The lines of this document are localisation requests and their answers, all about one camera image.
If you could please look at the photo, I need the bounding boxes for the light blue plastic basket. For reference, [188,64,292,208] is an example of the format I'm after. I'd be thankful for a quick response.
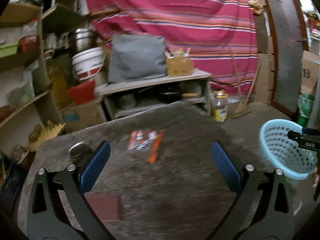
[259,119,317,182]

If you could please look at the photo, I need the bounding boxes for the red striped hanging cloth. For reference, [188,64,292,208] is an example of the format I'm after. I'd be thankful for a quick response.
[86,0,258,95]

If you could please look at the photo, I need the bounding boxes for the yellow label oil bottle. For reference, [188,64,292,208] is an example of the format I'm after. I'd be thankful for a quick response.
[212,90,228,122]

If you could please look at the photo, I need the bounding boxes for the grey cloth covered appliance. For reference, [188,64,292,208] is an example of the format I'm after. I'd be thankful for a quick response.
[108,34,167,83]

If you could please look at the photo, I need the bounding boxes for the broom with wooden handle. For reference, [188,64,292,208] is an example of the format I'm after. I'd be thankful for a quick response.
[227,44,260,119]

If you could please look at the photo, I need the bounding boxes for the black cylindrical can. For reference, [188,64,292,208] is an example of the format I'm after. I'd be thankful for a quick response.
[68,141,93,165]

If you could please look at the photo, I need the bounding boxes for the white plastic bucket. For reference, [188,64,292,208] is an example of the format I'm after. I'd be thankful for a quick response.
[72,47,105,81]

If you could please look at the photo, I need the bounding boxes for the orange snack wrapper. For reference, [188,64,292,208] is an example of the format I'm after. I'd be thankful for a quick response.
[127,129,165,164]

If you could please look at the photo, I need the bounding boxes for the yellow egg tray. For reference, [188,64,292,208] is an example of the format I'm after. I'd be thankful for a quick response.
[25,123,66,152]

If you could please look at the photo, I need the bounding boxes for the steel cooking pot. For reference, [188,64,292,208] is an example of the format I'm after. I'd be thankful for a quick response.
[73,28,95,53]

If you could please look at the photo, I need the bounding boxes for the wooden utensil holder box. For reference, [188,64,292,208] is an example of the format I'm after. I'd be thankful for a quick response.
[164,48,194,77]

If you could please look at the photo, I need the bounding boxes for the red plastic basket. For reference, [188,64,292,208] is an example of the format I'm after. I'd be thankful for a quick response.
[67,80,95,105]

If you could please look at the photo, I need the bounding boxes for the green plastic tray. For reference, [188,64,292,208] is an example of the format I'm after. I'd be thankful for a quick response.
[0,43,18,58]

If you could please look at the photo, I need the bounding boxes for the maroon scouring pad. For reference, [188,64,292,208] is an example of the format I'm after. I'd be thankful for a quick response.
[86,193,121,222]

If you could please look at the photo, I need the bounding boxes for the wooden corner shelf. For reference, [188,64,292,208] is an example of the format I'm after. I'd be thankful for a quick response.
[0,2,63,131]

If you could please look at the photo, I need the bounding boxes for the grey wooden door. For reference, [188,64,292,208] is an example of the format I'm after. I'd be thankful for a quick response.
[265,0,309,116]

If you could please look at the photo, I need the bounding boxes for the low wooden cabinet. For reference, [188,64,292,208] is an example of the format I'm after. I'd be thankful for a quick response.
[96,68,212,120]

